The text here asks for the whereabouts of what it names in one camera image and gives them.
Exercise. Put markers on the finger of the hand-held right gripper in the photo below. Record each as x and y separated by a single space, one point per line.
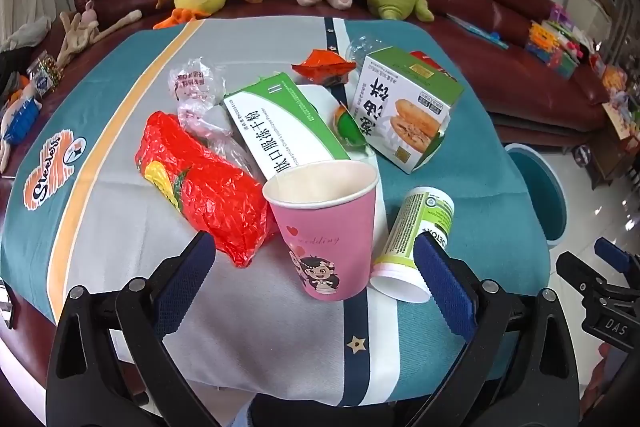
575 269
612 254

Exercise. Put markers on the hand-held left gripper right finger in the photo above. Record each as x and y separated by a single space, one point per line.
442 287

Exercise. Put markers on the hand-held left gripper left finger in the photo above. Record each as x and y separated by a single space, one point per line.
185 277

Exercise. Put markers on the white and green tube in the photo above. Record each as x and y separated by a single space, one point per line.
420 227

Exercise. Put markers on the red plastic bag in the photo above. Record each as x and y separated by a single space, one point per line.
215 197

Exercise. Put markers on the pink paper cup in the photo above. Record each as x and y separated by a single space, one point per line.
325 247

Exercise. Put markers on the burger print carton box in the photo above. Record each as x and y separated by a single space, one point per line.
400 117

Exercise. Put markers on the green and white medicine box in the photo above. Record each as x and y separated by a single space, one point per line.
280 127

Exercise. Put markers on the clear printed plastic bag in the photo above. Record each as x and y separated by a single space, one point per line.
195 82

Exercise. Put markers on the clear plastic bottle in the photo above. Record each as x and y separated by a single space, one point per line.
362 49

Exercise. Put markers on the orange snack wrapper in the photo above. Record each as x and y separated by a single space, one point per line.
320 62

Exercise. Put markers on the teal and grey tablecloth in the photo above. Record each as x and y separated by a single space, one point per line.
250 332

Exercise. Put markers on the wooden side cabinet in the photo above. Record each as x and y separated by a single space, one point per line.
617 147

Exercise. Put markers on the pile of colourful toy blocks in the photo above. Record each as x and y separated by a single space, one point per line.
552 44

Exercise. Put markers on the glittery patterned packet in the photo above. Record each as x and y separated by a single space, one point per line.
45 74

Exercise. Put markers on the white cardboard box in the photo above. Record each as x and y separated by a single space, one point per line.
587 2

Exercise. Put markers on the teal booklet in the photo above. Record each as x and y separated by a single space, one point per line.
480 31

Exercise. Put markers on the beige rabbit plush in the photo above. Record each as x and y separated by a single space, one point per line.
80 34

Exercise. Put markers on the dark red leather sofa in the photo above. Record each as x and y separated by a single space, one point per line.
475 7

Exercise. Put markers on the grey cloth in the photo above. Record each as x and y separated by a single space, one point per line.
27 34

